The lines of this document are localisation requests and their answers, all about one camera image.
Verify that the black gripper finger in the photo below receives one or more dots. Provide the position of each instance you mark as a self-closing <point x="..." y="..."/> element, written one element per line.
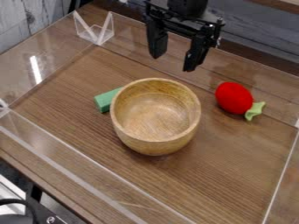
<point x="202" y="41"/>
<point x="157" y="37"/>

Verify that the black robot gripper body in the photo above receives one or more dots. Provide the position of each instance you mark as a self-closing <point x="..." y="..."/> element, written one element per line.
<point x="183" y="17"/>

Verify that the red plush tomato toy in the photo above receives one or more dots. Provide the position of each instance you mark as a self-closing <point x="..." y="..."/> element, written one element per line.
<point x="237" y="100"/>

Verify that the green rectangular block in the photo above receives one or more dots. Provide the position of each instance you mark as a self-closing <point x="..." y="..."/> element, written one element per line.
<point x="105" y="99"/>

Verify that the round wooden bowl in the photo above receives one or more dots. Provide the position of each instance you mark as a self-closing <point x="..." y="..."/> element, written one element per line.
<point x="155" y="113"/>

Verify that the clear acrylic tray walls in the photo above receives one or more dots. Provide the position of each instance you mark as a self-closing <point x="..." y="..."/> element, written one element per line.
<point x="235" y="174"/>

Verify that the clear acrylic corner bracket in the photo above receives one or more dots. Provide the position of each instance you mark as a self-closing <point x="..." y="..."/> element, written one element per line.
<point x="97" y="34"/>

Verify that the black metal table frame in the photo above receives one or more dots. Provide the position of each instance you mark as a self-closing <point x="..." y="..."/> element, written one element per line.
<point x="36" y="194"/>

